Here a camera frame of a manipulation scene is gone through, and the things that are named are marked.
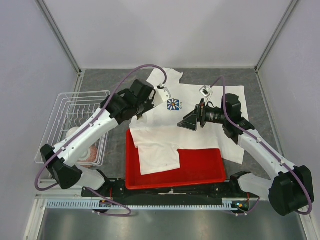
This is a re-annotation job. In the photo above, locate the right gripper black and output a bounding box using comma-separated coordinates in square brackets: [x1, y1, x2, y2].
[177, 98, 228, 131]

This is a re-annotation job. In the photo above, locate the white t-shirt daisy print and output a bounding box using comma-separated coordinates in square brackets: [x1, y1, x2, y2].
[129, 68, 245, 175]

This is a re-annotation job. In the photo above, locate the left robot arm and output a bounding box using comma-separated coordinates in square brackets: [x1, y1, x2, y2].
[40, 79, 158, 197]

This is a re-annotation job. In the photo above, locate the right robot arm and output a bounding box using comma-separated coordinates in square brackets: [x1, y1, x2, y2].
[177, 93, 315, 216]

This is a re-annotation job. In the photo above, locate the red plastic bin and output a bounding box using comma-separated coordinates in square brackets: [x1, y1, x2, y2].
[125, 130, 227, 190]

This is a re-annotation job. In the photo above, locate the pink patterned bowl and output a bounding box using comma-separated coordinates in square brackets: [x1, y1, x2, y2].
[77, 146, 98, 168]

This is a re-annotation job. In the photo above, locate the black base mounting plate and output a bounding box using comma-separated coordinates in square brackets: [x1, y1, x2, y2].
[97, 178, 257, 206]

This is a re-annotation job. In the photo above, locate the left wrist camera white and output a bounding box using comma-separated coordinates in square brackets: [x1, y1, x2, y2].
[152, 86, 172, 107]

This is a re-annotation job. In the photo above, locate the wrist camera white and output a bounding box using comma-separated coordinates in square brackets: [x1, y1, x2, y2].
[199, 85, 213, 103]
[152, 86, 172, 107]

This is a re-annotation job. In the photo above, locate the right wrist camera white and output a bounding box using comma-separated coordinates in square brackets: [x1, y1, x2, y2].
[199, 85, 213, 103]

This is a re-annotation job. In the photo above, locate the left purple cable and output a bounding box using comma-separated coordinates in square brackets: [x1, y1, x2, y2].
[34, 64, 168, 217]

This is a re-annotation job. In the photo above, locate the purple cable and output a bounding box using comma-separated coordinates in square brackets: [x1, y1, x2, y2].
[34, 64, 168, 217]
[209, 76, 314, 217]

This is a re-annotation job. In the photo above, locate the white wire dish rack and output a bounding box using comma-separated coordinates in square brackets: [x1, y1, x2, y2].
[34, 90, 111, 168]

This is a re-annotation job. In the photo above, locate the slotted cable duct rail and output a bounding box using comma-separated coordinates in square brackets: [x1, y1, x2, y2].
[45, 199, 244, 211]

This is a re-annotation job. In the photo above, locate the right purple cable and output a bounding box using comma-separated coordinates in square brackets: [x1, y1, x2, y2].
[209, 76, 314, 217]

